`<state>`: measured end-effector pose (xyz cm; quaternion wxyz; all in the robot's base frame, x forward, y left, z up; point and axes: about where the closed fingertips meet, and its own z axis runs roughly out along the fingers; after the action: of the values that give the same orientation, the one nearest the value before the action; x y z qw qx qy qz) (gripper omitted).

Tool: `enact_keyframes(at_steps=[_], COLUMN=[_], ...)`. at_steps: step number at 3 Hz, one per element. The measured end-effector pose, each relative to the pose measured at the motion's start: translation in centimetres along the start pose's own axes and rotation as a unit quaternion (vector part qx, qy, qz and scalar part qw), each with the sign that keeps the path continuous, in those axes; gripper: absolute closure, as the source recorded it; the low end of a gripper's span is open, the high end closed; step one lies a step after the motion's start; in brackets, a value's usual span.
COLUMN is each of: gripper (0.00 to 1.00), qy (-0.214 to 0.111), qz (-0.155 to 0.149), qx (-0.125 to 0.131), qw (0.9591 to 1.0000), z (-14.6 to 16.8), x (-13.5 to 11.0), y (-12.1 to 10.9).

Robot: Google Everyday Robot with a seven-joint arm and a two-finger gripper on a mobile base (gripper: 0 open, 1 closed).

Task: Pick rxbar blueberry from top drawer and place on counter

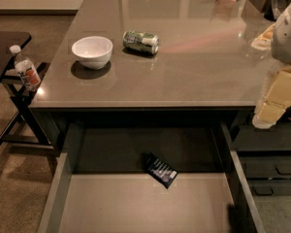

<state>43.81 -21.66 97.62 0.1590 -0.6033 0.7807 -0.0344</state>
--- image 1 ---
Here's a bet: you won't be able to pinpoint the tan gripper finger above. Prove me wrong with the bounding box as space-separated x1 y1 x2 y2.
252 65 291 129

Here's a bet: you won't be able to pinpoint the dark blue rxbar wrapper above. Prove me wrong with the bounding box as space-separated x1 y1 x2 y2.
144 152 178 188

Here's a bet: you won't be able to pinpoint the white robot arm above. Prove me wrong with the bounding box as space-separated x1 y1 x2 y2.
252 3 291 129

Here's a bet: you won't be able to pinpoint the grey open top drawer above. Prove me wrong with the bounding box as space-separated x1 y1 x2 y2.
38 124 266 233

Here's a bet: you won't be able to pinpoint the glass jar with snacks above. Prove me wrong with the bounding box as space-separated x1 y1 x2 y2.
251 24 275 50

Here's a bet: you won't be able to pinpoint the dark lower drawers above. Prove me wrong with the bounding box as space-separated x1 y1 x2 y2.
230 110 291 196

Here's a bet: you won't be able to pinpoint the green soda can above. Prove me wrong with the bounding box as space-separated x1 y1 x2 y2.
123 31 159 54

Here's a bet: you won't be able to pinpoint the white bowl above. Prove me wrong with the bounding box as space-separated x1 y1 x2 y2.
71 36 113 70

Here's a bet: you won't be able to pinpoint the black side table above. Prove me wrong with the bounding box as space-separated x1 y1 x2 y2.
0 31 60 161

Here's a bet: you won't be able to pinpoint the clear water bottle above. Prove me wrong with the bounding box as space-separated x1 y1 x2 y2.
10 45 41 91

